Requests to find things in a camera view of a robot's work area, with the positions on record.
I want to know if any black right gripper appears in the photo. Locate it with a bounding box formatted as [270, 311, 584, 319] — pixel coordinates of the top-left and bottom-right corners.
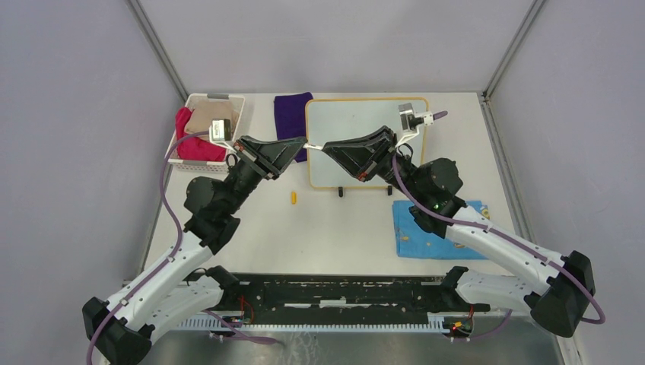
[322, 126, 426, 202]

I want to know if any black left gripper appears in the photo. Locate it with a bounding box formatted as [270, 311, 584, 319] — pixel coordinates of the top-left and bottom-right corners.
[224, 135, 307, 214]

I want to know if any white orange marker pen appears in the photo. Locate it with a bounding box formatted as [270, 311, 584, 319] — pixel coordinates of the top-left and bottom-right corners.
[303, 143, 324, 151]

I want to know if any yellow framed whiteboard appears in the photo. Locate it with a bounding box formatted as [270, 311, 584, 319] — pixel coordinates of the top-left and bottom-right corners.
[305, 97, 430, 189]

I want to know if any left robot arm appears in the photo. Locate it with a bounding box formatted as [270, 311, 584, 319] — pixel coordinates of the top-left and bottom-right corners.
[82, 136, 307, 364]

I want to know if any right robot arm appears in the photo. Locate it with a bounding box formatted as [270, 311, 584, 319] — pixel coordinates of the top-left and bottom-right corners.
[322, 127, 606, 338]

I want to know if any purple folded cloth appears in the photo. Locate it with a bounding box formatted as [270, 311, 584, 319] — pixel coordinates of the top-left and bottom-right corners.
[274, 92, 313, 140]

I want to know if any pink cloth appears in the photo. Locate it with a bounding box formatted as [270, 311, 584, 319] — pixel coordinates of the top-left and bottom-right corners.
[175, 107, 227, 162]

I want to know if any beige cloth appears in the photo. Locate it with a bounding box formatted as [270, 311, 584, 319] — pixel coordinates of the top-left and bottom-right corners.
[185, 100, 240, 139]

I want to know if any white plastic basket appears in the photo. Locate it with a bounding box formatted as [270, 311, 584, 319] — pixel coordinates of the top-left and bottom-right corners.
[167, 94, 250, 173]

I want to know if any blue patterned cloth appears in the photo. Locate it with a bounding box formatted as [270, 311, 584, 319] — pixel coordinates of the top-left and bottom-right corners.
[392, 200, 486, 260]

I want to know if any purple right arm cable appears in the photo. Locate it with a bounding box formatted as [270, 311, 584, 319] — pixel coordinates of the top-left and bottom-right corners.
[390, 109, 607, 341]

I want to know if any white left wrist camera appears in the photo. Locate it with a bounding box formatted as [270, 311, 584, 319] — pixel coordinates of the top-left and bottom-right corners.
[208, 119, 234, 144]

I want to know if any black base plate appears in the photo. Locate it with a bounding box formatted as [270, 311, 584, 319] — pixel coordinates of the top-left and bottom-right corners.
[208, 273, 490, 325]

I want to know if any aluminium rail frame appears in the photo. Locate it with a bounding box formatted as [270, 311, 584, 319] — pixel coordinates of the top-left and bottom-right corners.
[478, 92, 535, 242]

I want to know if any white cable duct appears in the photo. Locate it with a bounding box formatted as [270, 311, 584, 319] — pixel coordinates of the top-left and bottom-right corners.
[173, 313, 449, 334]

